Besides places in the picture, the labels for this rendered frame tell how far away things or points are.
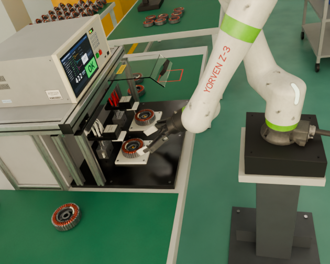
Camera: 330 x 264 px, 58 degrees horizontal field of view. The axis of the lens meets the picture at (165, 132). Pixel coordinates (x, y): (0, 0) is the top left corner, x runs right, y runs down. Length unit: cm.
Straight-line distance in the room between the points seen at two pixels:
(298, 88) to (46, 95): 94
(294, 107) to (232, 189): 115
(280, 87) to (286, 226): 76
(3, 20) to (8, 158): 398
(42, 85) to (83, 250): 63
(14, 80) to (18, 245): 63
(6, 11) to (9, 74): 390
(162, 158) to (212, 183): 95
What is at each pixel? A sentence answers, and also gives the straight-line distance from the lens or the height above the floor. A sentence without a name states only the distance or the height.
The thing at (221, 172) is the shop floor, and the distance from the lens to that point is 229.
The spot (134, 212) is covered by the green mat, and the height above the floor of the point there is 75.
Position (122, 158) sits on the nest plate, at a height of 78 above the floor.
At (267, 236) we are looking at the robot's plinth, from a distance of 171.
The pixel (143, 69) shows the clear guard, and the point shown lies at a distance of 144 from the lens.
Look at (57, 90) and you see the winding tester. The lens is 122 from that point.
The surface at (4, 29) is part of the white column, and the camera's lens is 532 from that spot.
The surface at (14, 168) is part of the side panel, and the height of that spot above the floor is 88.
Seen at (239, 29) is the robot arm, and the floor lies 135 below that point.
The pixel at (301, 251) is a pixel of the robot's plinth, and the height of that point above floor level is 2.
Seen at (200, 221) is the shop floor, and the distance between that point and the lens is 203.
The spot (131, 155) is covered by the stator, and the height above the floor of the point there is 81.
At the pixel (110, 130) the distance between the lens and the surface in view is 133.
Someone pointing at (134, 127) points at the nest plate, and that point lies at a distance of 155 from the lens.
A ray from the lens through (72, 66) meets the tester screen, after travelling 121.
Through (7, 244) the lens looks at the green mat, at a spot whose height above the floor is 75.
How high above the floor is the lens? 167
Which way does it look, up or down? 37 degrees down
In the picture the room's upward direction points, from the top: 13 degrees counter-clockwise
